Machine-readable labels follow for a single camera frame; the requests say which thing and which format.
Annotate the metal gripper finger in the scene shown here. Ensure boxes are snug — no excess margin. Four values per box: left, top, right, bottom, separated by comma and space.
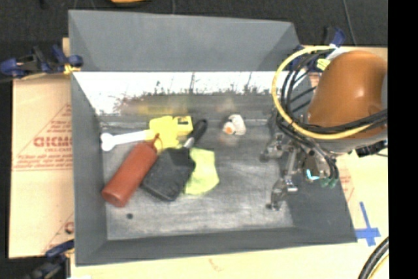
259, 133, 294, 163
265, 177, 298, 211

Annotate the white and orange small toy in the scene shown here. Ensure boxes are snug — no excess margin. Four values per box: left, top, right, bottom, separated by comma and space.
222, 114, 247, 137

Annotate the grey metal bin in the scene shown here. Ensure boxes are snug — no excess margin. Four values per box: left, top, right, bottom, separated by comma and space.
67, 9, 357, 266

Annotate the yellow-green cloth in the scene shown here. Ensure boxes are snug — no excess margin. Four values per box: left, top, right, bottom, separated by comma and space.
184, 147, 220, 196

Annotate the yellow plastic toy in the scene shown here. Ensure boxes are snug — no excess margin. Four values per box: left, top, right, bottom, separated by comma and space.
148, 115, 194, 148

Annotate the red-brown squeeze bottle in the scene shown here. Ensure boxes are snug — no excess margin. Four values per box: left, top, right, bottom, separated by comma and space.
101, 133, 163, 208

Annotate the white toy bone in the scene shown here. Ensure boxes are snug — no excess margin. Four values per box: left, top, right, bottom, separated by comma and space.
100, 129, 155, 152

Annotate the brown cardboard board red print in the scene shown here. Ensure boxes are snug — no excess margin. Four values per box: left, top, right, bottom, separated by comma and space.
8, 37, 76, 259

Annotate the black cylinder on white bracket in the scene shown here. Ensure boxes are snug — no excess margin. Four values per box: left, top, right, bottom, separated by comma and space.
355, 141, 388, 157

